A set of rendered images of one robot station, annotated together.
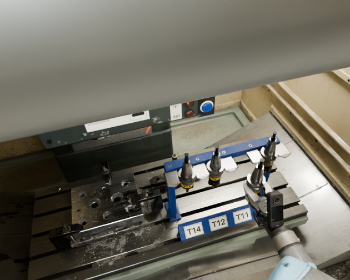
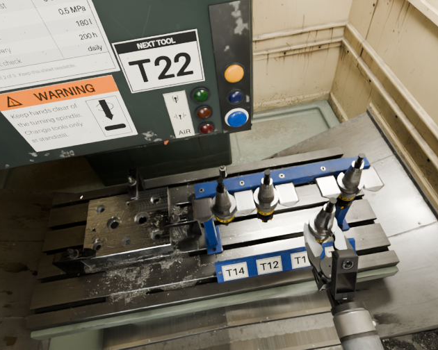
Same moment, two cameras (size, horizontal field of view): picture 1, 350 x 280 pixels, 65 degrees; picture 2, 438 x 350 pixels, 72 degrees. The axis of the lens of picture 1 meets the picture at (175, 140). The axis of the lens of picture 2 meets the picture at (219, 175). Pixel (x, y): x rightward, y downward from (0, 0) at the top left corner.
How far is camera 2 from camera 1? 29 cm
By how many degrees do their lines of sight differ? 11
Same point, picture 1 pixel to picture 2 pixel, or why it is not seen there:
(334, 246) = (430, 312)
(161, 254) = (190, 296)
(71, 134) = (12, 154)
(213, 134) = (288, 135)
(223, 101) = (306, 92)
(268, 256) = not seen: hidden behind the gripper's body
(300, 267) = not seen: outside the picture
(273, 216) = (338, 286)
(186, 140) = (252, 141)
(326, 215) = (425, 267)
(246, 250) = (306, 299)
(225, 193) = (286, 223)
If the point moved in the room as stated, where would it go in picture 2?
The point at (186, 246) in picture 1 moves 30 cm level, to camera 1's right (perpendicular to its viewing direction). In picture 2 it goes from (224, 290) to (322, 296)
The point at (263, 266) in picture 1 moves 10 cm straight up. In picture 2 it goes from (326, 323) to (332, 317)
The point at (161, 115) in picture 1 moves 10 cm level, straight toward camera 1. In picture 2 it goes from (158, 130) to (147, 184)
